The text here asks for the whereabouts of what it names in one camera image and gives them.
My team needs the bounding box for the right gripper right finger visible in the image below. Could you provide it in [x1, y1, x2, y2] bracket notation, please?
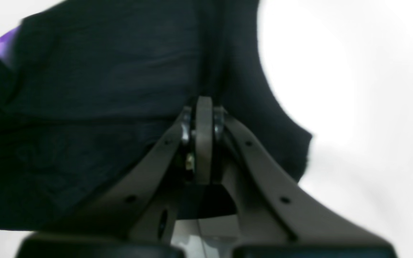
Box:
[214, 107, 390, 248]

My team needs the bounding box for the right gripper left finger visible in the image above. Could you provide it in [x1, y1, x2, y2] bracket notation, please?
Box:
[43, 96, 214, 242]

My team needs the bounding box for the black T-shirt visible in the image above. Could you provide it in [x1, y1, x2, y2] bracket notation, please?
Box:
[0, 0, 312, 231]

